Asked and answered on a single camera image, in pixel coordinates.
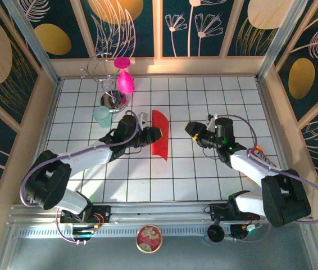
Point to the orange snack bag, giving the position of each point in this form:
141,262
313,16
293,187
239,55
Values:
263,156

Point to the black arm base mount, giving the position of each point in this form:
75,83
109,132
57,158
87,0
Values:
104,213
218,213

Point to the pink plastic wine glass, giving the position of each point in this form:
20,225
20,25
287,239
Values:
125,83

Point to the round red floral tin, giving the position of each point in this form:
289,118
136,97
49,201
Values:
149,239

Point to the black round cap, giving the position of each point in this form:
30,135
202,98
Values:
215,233

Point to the aluminium mounting rail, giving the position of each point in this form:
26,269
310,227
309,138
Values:
161,213

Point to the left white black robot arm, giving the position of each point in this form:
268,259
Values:
86,157

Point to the grey side rail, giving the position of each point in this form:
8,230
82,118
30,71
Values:
278,140
42,140

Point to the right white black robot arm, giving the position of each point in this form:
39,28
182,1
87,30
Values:
246,166

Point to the grey metal tray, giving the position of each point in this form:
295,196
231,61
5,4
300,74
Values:
204,256

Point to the teal translucent plastic cup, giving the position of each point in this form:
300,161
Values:
102,116

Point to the aluminium frame post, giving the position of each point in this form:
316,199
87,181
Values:
34,42
280,39

